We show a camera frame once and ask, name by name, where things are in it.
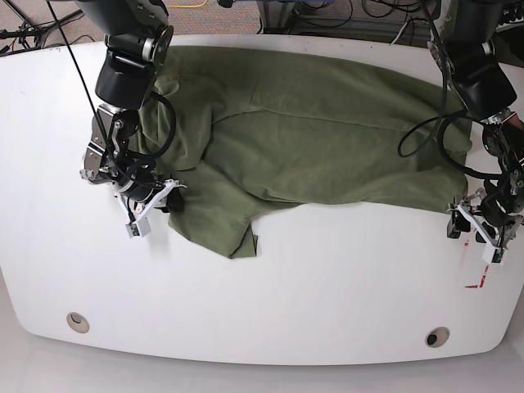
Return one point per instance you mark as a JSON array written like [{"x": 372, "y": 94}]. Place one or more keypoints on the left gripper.
[{"x": 479, "y": 211}]

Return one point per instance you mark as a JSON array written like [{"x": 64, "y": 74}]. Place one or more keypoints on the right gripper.
[{"x": 136, "y": 200}]

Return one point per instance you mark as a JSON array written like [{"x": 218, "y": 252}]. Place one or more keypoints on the olive green T-shirt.
[{"x": 259, "y": 131}]

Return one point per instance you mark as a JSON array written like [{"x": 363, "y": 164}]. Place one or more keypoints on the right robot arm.
[{"x": 137, "y": 38}]

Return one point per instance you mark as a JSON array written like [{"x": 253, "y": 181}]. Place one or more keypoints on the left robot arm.
[{"x": 461, "y": 45}]

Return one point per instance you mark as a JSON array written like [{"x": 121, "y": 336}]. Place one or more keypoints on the red tape rectangle marking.
[{"x": 472, "y": 267}]

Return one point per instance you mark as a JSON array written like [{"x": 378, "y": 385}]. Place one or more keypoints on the black tripod stand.
[{"x": 30, "y": 36}]

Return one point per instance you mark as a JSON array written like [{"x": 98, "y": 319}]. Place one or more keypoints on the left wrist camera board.
[{"x": 494, "y": 255}]

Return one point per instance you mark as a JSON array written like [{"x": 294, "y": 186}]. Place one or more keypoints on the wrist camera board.
[
  {"x": 494, "y": 255},
  {"x": 138, "y": 228}
]

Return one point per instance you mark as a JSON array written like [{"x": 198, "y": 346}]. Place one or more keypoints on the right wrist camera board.
[{"x": 138, "y": 228}]

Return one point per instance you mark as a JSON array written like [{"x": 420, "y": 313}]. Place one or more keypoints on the right table cable grommet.
[{"x": 437, "y": 337}]

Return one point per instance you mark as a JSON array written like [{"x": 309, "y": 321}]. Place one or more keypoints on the table cable grommet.
[
  {"x": 437, "y": 337},
  {"x": 77, "y": 323}
]

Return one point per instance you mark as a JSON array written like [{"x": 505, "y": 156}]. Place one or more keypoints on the left table cable grommet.
[{"x": 77, "y": 323}]

